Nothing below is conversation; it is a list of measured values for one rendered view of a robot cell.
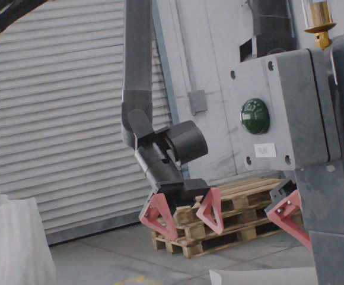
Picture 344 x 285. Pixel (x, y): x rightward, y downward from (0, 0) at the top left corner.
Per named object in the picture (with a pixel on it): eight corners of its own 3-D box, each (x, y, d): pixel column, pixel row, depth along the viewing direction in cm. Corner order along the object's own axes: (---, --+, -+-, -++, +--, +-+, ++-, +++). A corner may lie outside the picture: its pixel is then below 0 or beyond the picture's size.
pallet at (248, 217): (150, 234, 686) (147, 219, 685) (258, 204, 737) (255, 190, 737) (190, 241, 610) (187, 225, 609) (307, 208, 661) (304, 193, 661)
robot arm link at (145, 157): (133, 162, 137) (130, 143, 132) (166, 148, 138) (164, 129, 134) (149, 189, 133) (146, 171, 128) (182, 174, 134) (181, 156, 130)
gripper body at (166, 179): (208, 185, 128) (189, 155, 133) (160, 190, 123) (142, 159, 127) (194, 209, 132) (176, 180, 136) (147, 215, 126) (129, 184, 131)
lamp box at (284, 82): (245, 170, 62) (226, 66, 61) (289, 160, 64) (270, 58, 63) (296, 171, 55) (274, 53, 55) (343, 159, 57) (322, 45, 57)
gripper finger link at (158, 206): (207, 222, 121) (182, 181, 126) (172, 227, 117) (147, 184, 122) (191, 248, 125) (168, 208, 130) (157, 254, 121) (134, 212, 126)
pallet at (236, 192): (146, 218, 687) (144, 204, 686) (258, 191, 729) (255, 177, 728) (179, 226, 610) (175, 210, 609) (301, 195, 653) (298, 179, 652)
